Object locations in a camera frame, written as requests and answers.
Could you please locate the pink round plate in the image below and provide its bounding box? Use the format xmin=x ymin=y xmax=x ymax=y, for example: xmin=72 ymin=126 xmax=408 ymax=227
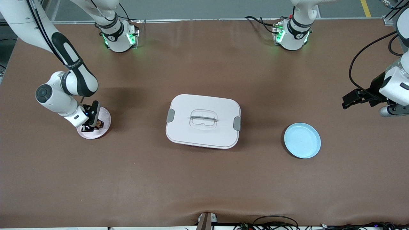
xmin=77 ymin=107 xmax=112 ymax=140

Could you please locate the light blue round plate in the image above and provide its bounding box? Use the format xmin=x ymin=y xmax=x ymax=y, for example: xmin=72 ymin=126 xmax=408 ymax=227
xmin=284 ymin=122 xmax=321 ymax=159

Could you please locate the white lidded storage box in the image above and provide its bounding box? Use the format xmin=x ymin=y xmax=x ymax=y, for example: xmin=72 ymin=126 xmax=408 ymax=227
xmin=166 ymin=94 xmax=242 ymax=150

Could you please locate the brown table mat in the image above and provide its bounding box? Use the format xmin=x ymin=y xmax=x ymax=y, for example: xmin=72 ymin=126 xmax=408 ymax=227
xmin=0 ymin=19 xmax=409 ymax=228

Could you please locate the aluminium frame post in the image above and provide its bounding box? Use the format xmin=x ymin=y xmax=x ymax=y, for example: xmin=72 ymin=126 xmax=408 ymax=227
xmin=379 ymin=0 xmax=409 ymax=27

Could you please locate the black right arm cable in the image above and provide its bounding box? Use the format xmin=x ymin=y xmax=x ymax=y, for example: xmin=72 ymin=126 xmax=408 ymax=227
xmin=27 ymin=0 xmax=87 ymax=106

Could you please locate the black cable bundle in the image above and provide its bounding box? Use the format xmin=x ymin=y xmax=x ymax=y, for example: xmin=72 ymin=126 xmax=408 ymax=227
xmin=320 ymin=221 xmax=409 ymax=230

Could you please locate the black arm base cable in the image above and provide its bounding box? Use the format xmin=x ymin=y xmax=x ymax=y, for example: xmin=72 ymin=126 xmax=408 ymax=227
xmin=245 ymin=15 xmax=278 ymax=34

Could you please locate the black looped cable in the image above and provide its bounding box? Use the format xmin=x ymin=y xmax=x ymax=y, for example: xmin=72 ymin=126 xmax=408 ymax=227
xmin=252 ymin=215 xmax=299 ymax=230

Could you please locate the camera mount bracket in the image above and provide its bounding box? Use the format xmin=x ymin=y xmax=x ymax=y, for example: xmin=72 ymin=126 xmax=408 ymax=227
xmin=197 ymin=212 xmax=218 ymax=230

